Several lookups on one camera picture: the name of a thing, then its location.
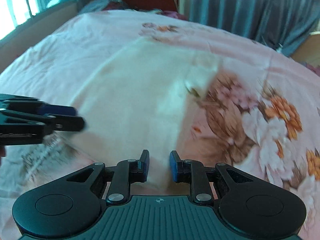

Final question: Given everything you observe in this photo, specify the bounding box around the cream white knit garment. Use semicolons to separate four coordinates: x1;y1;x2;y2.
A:
65;37;221;193

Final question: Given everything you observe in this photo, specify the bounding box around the pile of clothes at headboard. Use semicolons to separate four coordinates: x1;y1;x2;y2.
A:
78;0;188;21

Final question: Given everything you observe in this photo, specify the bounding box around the round beige wooden furniture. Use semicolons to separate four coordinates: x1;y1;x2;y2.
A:
291;31;320;67

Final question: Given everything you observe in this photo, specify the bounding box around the blue grey curtain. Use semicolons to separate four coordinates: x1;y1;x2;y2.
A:
189;0;319;56

